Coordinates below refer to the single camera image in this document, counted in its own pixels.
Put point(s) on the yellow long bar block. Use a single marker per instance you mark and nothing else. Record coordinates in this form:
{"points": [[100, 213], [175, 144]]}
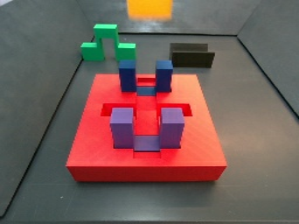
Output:
{"points": [[149, 9]]}

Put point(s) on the red slotted board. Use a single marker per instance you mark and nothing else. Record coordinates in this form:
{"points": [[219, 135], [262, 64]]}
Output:
{"points": [[95, 161]]}

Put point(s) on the purple U-shaped block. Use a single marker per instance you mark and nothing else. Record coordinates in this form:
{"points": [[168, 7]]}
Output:
{"points": [[171, 128]]}

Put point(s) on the blue U-shaped block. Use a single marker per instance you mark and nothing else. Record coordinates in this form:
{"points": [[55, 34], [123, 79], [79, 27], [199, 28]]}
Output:
{"points": [[161, 79]]}

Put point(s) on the green arch-shaped block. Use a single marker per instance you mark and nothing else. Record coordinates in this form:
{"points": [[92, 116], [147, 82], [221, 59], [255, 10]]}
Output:
{"points": [[92, 50]]}

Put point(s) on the black angled bracket holder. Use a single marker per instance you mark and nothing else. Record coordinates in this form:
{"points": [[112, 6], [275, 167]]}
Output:
{"points": [[191, 55]]}

